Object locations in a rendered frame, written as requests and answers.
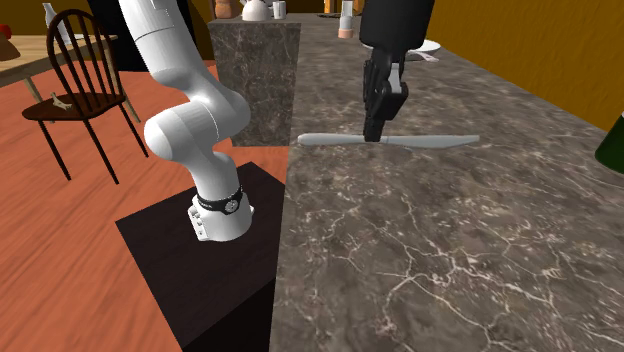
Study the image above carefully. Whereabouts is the marble cabinet block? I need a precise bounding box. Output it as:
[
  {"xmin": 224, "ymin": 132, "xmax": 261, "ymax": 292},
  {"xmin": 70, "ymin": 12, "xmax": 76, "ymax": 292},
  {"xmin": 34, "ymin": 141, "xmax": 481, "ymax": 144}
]
[{"xmin": 207, "ymin": 18, "xmax": 302, "ymax": 148}]

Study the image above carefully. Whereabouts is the white teapot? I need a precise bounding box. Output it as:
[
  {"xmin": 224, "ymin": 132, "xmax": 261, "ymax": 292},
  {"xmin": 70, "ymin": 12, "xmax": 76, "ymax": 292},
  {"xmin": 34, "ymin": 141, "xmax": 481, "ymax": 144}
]
[{"xmin": 241, "ymin": 0, "xmax": 273, "ymax": 23}]

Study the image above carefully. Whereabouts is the grey table knife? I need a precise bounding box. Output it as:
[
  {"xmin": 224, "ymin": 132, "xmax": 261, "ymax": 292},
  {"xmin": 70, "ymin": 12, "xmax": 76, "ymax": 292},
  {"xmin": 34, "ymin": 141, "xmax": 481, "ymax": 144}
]
[{"xmin": 297, "ymin": 132, "xmax": 481, "ymax": 150}]

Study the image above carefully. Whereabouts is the dark wooden spindle chair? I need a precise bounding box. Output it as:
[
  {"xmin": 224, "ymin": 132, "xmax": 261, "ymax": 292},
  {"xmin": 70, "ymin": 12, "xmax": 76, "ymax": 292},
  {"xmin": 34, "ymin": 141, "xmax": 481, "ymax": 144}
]
[{"xmin": 21, "ymin": 8, "xmax": 150, "ymax": 186}]

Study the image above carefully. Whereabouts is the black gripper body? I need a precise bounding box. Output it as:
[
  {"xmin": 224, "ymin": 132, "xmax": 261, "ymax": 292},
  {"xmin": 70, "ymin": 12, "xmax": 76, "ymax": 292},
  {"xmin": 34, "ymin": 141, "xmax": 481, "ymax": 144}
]
[{"xmin": 359, "ymin": 0, "xmax": 436, "ymax": 53}]

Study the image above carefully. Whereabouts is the white plate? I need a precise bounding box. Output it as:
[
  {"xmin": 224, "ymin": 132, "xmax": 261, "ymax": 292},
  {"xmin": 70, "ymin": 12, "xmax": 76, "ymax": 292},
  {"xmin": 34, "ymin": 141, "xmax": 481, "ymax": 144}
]
[{"xmin": 361, "ymin": 38, "xmax": 442, "ymax": 55}]

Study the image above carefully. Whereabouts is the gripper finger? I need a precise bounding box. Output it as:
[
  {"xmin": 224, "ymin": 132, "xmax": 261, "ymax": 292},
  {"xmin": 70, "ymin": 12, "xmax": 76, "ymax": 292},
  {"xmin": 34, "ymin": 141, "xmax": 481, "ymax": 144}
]
[
  {"xmin": 362, "ymin": 48, "xmax": 394, "ymax": 144},
  {"xmin": 387, "ymin": 50, "xmax": 410, "ymax": 121}
]

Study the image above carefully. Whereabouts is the white bottle with pink base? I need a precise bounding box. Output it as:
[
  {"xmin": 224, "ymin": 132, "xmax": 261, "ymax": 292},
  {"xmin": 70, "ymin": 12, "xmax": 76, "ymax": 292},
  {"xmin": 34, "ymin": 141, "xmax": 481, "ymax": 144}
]
[{"xmin": 338, "ymin": 0, "xmax": 355, "ymax": 40}]

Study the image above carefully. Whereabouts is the dark robot stand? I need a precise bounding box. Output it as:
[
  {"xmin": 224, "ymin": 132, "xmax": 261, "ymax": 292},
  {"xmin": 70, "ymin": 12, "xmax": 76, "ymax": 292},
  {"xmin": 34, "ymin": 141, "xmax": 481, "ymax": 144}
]
[{"xmin": 115, "ymin": 161, "xmax": 289, "ymax": 352}]

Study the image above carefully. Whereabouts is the dark green bottle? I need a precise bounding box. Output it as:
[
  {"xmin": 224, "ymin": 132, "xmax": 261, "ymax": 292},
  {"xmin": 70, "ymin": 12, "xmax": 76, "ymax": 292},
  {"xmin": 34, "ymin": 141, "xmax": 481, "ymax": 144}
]
[{"xmin": 594, "ymin": 111, "xmax": 624, "ymax": 176}]

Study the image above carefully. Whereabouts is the white tall bottle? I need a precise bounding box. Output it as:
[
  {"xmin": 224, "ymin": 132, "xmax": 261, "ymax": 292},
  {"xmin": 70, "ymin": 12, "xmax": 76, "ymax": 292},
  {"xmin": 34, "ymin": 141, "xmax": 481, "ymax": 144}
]
[{"xmin": 42, "ymin": 2, "xmax": 72, "ymax": 47}]

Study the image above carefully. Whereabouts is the brown vase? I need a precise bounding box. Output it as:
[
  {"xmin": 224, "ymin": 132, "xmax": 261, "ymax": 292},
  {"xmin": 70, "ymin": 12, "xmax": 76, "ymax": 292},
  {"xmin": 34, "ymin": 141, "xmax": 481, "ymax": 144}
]
[{"xmin": 214, "ymin": 0, "xmax": 241, "ymax": 20}]

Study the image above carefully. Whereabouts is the light wooden table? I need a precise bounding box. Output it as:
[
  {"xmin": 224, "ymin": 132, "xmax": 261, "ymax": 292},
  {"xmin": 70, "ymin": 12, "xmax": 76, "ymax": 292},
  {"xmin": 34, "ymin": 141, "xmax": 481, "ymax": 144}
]
[{"xmin": 0, "ymin": 33, "xmax": 143, "ymax": 124}]

